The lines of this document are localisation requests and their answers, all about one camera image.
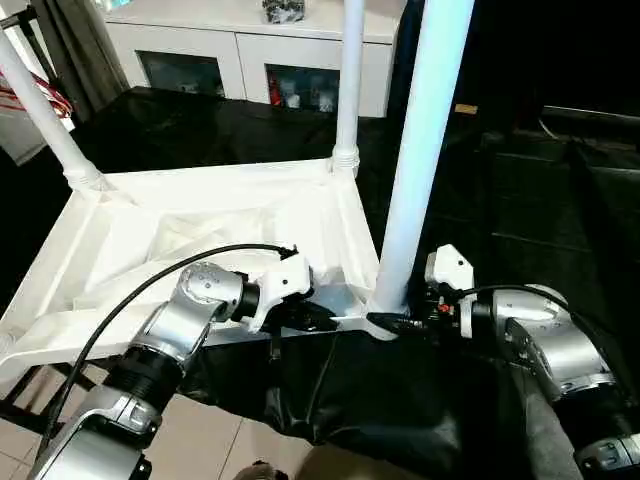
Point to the white plastic table leg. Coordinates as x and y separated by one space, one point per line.
420 150
50 115
348 80

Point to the white plastic table top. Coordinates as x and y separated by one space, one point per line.
140 230

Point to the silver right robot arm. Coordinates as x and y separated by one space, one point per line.
550 340

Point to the black plastic mat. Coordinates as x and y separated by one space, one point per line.
420 410

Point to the small yellow label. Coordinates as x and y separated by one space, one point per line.
466 108

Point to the white cabinet with glass doors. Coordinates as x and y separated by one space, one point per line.
220 40

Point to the dark object on cabinet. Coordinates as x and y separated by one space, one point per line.
284 10

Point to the grey curtain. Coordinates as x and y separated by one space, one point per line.
85 50

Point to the pale blue plastic sheet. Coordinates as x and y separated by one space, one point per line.
118 4

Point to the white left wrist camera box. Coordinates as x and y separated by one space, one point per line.
282 282

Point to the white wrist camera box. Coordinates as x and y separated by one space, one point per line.
450 272
282 282

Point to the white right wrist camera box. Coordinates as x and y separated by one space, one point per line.
450 272

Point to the black horizontal rail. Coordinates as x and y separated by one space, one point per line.
595 115

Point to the black metal table frame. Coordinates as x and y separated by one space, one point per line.
40 400

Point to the dark metal clothes rail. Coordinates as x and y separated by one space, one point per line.
18 14

